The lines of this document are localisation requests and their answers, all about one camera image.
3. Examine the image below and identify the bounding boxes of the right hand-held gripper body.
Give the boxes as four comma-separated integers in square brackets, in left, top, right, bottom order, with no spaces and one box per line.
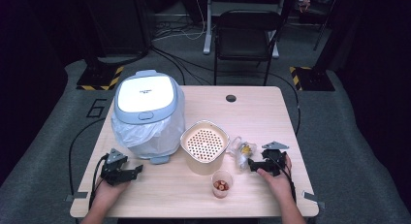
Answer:
[261,141,290,177]

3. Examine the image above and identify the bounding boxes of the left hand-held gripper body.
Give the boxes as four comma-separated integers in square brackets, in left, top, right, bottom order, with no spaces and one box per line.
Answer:
[100,148,131,186]

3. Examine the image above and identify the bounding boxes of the clear plastic wrapper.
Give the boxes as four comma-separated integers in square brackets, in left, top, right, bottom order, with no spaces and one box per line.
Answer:
[228,136,258,172]

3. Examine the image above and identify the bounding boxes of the translucent white bin liner bag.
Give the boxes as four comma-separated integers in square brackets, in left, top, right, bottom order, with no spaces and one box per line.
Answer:
[111,87,186,160]

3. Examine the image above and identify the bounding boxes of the clear plastic cup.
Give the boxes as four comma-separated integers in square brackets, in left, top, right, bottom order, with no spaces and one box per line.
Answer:
[210,170,234,199]

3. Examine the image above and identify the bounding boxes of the brown food pieces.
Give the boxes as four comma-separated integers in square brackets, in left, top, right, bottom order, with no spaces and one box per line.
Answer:
[212,179,230,191]

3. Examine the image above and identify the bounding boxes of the beige container with perforated strainer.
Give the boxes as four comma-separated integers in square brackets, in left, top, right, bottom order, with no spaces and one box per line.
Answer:
[179,119,231,176]

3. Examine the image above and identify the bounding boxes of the white lidded trash bin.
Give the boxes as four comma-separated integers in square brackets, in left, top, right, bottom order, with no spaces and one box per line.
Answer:
[111,69,186,165]

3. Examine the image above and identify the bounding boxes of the person's left hand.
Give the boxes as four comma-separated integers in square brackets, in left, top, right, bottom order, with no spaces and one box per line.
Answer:
[93,179,130,207]

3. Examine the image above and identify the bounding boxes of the person's right hand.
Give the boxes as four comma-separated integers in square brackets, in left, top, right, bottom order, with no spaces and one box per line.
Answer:
[256,154,294,203]

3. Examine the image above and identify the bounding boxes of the black stand base hazard tape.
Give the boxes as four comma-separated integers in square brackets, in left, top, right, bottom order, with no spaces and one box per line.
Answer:
[76,63,125,91]
[289,66,336,92]

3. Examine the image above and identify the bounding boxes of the black folding chair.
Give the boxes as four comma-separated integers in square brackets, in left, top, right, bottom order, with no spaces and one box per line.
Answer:
[212,10,283,86]

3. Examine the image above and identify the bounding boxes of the black cabinet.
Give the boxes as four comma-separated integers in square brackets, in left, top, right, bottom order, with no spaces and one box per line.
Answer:
[80,0,153,57]

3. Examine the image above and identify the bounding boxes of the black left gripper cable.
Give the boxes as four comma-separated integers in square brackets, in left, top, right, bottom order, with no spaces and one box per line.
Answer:
[88,153,110,209]

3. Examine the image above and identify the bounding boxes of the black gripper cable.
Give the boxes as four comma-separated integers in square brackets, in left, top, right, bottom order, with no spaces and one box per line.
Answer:
[274,157,298,204]
[88,153,110,209]

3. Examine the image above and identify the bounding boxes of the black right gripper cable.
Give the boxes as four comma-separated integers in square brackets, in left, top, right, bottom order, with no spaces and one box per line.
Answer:
[274,157,298,204]

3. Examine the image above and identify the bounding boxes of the grey metal table bracket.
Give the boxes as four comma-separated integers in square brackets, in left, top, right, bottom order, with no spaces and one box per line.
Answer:
[302,190,326,209]
[64,191,89,203]

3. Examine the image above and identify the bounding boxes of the black floor cable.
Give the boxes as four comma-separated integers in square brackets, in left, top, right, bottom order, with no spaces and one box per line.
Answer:
[268,72,301,137]
[68,117,107,196]

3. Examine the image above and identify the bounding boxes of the white floor cable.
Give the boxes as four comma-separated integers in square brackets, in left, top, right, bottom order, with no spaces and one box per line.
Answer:
[151,0,206,43]

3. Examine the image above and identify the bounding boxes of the white metal desk frame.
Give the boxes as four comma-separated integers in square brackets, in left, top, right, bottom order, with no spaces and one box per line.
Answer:
[203,0,289,59]

